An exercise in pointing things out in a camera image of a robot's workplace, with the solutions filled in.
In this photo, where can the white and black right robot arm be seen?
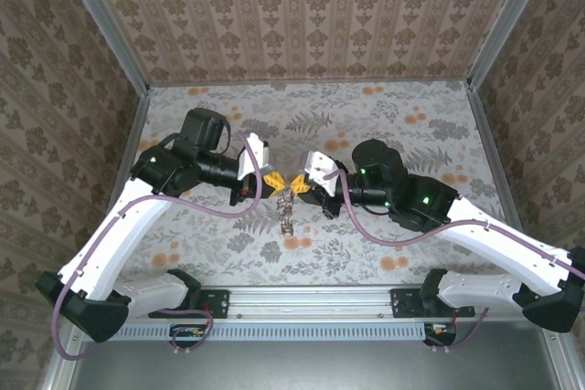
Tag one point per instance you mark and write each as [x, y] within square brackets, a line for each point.
[503, 244]

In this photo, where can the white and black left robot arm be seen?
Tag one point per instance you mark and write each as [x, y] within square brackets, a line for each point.
[114, 244]

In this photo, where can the grey metal panel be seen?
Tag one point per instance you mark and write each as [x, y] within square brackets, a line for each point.
[311, 367]

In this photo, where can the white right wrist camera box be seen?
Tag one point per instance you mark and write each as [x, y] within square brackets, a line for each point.
[320, 171]

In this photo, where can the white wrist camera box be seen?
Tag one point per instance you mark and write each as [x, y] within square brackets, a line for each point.
[320, 171]
[253, 152]

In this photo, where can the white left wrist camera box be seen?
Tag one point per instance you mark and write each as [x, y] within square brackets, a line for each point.
[253, 152]

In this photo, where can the aluminium side rail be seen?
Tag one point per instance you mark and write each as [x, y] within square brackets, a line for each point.
[135, 134]
[484, 134]

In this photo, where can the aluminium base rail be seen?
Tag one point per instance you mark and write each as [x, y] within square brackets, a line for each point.
[311, 301]

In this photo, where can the aluminium frame post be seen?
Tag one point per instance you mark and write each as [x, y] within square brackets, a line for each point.
[105, 29]
[507, 20]

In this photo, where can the aluminium lower frame bar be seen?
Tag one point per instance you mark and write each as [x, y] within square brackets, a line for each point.
[564, 362]
[59, 374]

